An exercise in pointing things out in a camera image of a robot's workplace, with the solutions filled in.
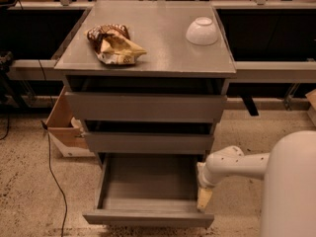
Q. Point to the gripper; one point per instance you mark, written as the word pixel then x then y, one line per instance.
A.
pixel 204 178

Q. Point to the grey bottom drawer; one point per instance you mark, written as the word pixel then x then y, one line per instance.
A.
pixel 150 190

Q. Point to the grey drawer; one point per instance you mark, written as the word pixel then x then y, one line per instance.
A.
pixel 146 107
pixel 150 190
pixel 148 143

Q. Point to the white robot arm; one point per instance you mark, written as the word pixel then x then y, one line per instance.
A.
pixel 289 175

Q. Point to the grey top drawer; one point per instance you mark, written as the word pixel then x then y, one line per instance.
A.
pixel 146 107

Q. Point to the grey middle drawer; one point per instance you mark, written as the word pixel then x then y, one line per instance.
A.
pixel 148 143

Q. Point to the grey drawer cabinet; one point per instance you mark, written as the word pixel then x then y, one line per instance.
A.
pixel 171 65

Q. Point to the open wooden box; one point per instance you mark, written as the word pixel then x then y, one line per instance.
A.
pixel 65 130

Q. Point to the upturned white bowl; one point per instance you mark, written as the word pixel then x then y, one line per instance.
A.
pixel 202 31

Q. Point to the crumpled brown snack bag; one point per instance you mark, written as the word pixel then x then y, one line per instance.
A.
pixel 112 44

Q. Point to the black bracket under rail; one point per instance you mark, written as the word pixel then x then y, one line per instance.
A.
pixel 250 105

